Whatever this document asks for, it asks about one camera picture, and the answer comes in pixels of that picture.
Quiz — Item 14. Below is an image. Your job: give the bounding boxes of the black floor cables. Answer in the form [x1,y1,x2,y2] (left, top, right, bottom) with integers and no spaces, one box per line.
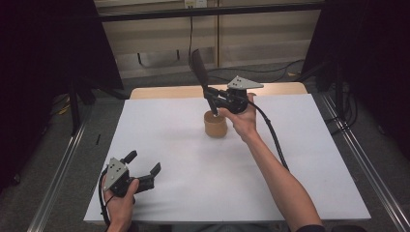
[324,81,359,135]

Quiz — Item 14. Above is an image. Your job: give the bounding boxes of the black spatula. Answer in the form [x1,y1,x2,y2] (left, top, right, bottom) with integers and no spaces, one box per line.
[189,48,220,118]

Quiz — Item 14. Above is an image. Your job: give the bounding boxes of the person's grey pants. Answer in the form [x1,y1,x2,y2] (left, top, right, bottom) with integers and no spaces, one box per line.
[169,222,289,232]

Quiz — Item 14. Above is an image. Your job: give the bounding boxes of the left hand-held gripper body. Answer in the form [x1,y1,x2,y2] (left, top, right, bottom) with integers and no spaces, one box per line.
[102,157,157,198]

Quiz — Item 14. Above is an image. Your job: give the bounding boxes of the black wall cable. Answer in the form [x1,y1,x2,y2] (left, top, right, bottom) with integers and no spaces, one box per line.
[188,14,306,84]

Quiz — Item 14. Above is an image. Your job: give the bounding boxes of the black curtain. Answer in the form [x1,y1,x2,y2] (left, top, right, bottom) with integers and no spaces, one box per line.
[301,0,410,160]
[0,0,126,193]

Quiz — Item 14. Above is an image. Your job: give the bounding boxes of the hand-held gripper cable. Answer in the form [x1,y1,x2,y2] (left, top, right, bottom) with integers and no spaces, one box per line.
[247,100,290,172]
[98,167,112,232]

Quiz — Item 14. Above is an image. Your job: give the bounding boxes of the black horizontal bar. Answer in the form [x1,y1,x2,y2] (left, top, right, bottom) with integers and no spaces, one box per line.
[99,2,325,23]

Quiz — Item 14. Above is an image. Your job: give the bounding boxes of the person's left hand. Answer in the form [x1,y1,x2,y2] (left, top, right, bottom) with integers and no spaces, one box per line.
[102,178,141,226]

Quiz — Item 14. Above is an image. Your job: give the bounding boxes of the person's right hand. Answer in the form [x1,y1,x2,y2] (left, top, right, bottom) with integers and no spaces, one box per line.
[218,92,259,143]

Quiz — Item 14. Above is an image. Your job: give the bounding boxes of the wooden table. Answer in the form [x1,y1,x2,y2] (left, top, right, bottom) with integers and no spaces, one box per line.
[129,81,308,101]

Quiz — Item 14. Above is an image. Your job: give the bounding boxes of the brown cup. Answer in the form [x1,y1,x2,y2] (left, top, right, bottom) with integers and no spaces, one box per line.
[203,109,229,139]

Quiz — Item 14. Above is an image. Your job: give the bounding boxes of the black stand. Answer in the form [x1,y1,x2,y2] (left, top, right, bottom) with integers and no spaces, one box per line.
[69,75,97,135]

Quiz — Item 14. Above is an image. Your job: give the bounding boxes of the white wall socket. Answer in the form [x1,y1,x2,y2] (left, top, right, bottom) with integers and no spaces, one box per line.
[184,0,208,10]

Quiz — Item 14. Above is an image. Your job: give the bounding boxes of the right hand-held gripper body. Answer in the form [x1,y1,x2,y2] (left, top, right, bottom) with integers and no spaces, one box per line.
[212,74,265,116]

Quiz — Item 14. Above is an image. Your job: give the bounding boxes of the right hand-held gripper cable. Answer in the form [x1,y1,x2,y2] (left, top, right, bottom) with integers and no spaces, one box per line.
[247,100,290,172]

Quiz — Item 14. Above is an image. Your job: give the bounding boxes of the metal floor rail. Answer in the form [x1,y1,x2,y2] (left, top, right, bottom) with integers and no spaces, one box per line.
[26,105,94,232]
[320,93,410,232]

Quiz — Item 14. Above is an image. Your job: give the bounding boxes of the left hand-held gripper cable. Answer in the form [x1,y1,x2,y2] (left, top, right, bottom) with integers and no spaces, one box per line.
[98,167,112,232]

